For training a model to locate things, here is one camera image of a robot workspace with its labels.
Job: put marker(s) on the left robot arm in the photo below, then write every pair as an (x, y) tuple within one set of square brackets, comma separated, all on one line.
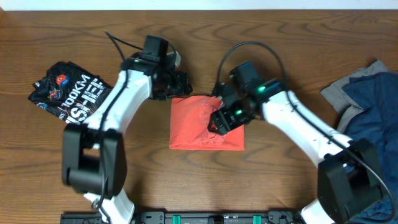
[(94, 159)]

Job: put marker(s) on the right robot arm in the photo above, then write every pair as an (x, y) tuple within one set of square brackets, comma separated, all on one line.
[(349, 173)]

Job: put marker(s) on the grey shirt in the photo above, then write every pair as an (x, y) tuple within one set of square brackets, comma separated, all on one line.
[(344, 105)]

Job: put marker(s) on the black printed folded shirt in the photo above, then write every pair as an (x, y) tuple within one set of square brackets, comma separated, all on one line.
[(69, 92)]

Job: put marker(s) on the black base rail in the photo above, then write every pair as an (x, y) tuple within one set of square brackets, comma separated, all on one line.
[(271, 217)]

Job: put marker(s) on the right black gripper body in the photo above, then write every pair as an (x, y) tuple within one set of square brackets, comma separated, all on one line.
[(236, 116)]

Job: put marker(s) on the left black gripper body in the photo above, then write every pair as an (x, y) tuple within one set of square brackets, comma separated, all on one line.
[(179, 84)]

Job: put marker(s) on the navy blue shirt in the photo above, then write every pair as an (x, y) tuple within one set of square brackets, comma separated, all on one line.
[(377, 96)]

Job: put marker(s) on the orange red soccer t-shirt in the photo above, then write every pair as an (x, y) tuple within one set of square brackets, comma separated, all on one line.
[(189, 120)]

